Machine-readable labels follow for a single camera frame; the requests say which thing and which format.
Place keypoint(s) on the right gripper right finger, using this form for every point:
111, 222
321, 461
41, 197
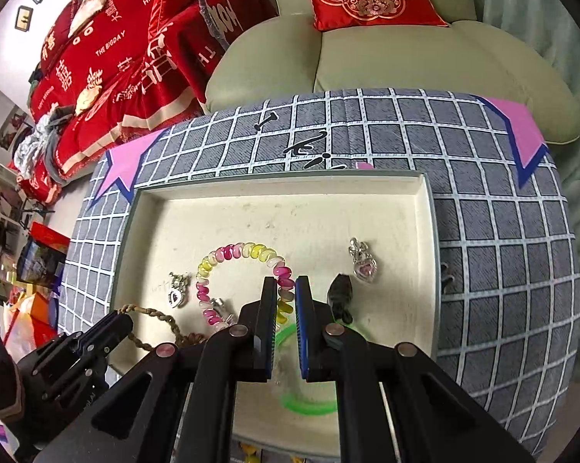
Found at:
317, 360

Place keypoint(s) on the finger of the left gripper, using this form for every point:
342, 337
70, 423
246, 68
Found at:
71, 364

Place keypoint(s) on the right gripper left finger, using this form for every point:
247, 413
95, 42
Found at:
264, 332

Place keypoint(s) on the green translucent bangle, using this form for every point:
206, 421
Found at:
292, 392

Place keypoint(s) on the silver heart pendant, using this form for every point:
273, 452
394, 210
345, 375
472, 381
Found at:
178, 292

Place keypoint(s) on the small silver pendant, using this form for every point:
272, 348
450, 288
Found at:
364, 263

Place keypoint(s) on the grey jewelry tray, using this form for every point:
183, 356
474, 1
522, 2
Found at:
231, 234

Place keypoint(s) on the orange red gift bag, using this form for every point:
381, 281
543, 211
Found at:
30, 323

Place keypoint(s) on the dark picture box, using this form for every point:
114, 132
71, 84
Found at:
40, 265

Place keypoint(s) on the grey checked tablecloth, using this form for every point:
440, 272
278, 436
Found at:
509, 276

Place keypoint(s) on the grey crumpled clothes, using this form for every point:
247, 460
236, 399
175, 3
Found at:
33, 147

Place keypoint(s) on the green armchair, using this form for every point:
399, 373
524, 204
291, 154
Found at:
288, 55

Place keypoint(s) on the red sofa cover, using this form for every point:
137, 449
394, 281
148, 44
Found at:
137, 66

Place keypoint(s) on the red pillow on sofa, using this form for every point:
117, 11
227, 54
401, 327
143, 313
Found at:
58, 36

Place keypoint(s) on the printed cream pillow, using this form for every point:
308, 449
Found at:
84, 13

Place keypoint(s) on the framed wall picture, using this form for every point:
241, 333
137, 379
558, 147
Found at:
23, 18

